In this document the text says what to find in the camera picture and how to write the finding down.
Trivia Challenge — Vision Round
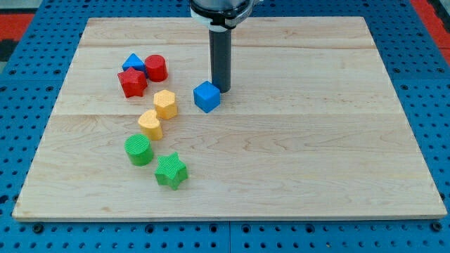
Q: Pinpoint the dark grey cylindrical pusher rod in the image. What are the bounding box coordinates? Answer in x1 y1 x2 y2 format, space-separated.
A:
209 30 231 93

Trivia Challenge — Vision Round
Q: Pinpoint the blue cube block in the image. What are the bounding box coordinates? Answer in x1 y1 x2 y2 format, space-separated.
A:
193 81 221 113

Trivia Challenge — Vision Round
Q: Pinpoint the yellow hexagon block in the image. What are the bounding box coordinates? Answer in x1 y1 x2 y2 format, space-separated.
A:
153 90 178 119

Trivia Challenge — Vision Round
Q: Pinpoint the red cylinder block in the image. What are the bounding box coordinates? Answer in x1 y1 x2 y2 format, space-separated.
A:
144 54 168 82

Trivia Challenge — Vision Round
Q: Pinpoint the blue triangle block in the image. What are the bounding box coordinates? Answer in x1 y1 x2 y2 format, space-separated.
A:
122 53 147 76

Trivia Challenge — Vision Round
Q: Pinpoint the red star block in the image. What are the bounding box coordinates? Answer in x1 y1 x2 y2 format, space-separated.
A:
117 67 148 98

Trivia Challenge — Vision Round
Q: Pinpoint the yellow heart block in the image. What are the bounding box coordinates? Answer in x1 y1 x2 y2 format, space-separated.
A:
138 110 163 141

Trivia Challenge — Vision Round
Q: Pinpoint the light wooden board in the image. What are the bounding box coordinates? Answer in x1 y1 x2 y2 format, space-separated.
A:
13 16 447 222

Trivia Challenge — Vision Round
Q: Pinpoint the green cylinder block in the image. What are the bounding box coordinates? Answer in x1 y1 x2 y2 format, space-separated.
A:
124 134 154 167

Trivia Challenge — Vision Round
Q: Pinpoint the green star block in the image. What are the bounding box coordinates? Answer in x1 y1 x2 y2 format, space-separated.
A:
154 152 188 190

